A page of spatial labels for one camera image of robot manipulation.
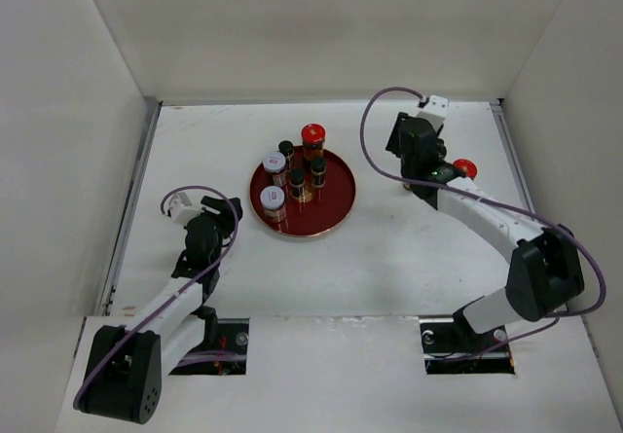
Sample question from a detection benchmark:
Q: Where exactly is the red round tray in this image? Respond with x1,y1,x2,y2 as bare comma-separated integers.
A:
249,149,356,237

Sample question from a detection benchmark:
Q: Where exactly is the red lid sauce jar back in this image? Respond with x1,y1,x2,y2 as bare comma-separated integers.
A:
301,124,326,166

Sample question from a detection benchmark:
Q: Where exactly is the purple cable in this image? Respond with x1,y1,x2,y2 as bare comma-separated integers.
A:
359,87,609,361
71,186,239,413

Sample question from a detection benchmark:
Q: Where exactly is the white lid pink jar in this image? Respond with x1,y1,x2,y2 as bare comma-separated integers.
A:
260,186,287,224

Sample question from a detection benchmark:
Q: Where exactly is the small black cap spice bottle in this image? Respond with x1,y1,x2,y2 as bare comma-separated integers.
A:
277,140,295,172

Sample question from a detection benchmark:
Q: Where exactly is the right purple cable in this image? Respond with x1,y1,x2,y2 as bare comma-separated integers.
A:
359,87,609,361

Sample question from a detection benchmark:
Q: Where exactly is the red lid sauce jar right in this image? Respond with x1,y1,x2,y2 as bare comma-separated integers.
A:
453,159,478,180

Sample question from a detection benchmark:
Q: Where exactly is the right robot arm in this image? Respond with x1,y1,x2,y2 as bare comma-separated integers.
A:
385,113,585,351

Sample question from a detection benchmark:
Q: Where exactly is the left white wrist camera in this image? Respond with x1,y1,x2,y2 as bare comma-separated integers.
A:
165,192,201,227

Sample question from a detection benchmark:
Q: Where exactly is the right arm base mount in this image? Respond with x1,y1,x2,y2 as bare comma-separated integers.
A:
419,297,519,375

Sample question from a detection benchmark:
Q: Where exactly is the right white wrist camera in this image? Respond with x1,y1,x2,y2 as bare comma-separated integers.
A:
418,95,449,127

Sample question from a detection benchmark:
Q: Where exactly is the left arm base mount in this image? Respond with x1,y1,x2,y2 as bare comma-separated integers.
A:
171,307,250,376

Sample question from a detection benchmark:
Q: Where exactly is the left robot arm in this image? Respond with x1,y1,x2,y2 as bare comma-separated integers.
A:
73,188,243,424

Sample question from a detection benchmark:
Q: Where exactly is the red lid sauce jar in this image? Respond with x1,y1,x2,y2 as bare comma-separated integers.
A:
301,124,326,166
453,159,478,180

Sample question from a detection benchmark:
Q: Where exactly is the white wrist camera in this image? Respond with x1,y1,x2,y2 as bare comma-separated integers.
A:
165,192,201,227
418,95,449,127

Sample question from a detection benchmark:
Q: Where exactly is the white lid dark jar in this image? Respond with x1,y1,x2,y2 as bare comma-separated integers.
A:
262,152,287,187

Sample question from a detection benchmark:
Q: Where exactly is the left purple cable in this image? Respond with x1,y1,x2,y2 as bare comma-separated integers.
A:
71,186,239,413

